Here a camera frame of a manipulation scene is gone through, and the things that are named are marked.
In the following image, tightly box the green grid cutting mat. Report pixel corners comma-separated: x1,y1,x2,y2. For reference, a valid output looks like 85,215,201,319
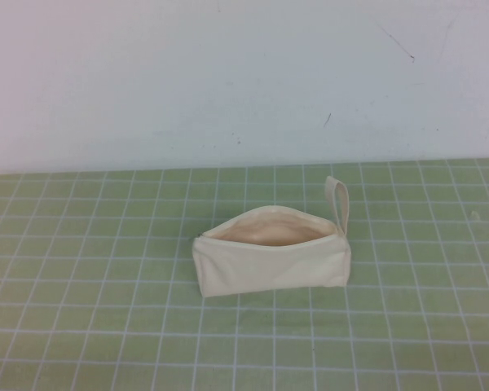
0,156,489,391

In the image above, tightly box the cream fabric pencil case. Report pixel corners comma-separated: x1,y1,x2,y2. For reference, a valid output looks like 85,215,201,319
191,175,352,298

